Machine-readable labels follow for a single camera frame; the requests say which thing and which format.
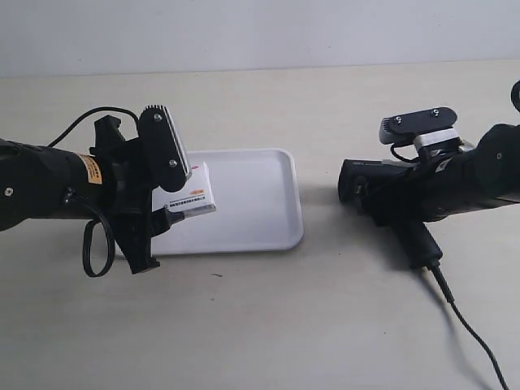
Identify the white red medicine box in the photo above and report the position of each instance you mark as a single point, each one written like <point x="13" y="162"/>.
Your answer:
<point x="196" y="197"/>

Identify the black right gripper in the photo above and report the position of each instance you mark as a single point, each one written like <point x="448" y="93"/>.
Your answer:
<point x="440" y="187"/>

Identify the black handheld barcode scanner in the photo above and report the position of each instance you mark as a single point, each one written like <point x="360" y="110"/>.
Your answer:
<point x="418" y="239"/>

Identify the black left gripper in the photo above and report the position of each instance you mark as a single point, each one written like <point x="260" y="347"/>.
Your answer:
<point x="126" y="195"/>

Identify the white plastic tray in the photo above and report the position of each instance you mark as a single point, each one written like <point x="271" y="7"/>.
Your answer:
<point x="257" y="202"/>

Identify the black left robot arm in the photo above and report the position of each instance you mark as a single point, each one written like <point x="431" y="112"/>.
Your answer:
<point x="45" y="182"/>

